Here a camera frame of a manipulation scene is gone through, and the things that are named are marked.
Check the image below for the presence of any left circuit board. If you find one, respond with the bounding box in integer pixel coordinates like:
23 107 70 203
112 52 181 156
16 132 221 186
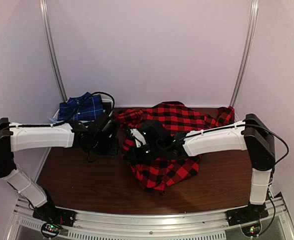
40 222 62 239

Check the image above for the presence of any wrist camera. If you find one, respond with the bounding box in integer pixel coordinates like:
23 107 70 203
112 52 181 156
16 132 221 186
130 120 173 148
93 113 118 138

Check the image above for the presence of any left aluminium frame post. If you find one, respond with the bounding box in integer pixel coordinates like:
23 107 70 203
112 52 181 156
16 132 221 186
39 0 67 102

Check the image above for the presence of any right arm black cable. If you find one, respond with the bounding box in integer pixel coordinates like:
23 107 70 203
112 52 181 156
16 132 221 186
126 119 290 166

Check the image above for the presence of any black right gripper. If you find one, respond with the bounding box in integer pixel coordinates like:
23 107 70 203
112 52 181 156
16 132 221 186
123 141 164 166

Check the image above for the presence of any circuit board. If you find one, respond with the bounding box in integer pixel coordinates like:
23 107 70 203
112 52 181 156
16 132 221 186
40 222 62 239
241 223 262 238

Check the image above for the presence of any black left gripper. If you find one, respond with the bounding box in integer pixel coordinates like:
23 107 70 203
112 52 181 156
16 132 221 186
91 135 119 156

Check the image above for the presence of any light blue shirt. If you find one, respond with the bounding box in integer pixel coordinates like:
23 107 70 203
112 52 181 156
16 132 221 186
49 118 93 124

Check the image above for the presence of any aluminium frame post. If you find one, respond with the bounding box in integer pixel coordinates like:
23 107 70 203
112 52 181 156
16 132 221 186
39 0 67 102
230 0 259 108

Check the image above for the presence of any aluminium front rail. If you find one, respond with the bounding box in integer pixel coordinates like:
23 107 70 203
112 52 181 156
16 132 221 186
11 191 291 240

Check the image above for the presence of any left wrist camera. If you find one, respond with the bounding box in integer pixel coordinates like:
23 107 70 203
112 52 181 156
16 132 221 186
93 113 118 138

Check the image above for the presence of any right aluminium frame post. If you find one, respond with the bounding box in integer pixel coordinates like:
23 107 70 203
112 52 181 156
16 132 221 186
230 0 259 108

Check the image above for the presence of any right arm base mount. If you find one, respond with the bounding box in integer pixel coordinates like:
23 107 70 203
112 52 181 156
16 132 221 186
226 203 269 226

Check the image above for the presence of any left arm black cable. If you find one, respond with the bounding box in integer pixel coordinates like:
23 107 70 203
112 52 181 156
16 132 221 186
0 91 120 163

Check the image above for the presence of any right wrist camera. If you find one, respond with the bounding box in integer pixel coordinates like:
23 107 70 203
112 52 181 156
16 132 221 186
130 120 173 148

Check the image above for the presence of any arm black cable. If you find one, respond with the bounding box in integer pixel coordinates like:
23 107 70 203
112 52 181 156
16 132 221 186
126 119 290 166
0 91 120 163

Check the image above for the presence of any blue plaid shirt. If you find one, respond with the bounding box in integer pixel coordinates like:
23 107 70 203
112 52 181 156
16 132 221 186
57 92 104 121

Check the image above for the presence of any right circuit board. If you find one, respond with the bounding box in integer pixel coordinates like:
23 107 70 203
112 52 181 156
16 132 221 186
241 223 262 238

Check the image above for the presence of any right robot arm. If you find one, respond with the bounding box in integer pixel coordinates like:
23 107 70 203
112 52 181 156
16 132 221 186
124 114 276 221

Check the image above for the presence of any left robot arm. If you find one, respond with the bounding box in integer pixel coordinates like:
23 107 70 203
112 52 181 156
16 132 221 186
0 115 117 222

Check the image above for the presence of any red black plaid shirt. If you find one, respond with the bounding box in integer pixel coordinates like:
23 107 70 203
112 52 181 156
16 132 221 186
115 101 235 194

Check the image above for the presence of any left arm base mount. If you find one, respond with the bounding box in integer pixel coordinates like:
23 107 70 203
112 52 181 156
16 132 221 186
32 205 76 227

